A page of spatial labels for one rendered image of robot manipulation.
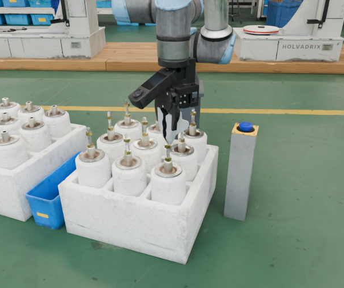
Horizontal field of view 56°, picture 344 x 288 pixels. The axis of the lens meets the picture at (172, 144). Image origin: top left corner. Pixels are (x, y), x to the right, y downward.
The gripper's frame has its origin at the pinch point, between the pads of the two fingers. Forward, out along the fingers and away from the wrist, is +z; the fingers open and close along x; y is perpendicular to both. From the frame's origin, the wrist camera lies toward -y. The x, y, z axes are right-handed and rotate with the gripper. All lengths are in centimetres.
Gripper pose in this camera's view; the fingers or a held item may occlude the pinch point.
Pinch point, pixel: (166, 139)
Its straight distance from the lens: 81.4
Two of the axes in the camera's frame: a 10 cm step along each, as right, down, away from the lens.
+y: 8.4, -2.6, 4.9
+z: 0.0, 8.8, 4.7
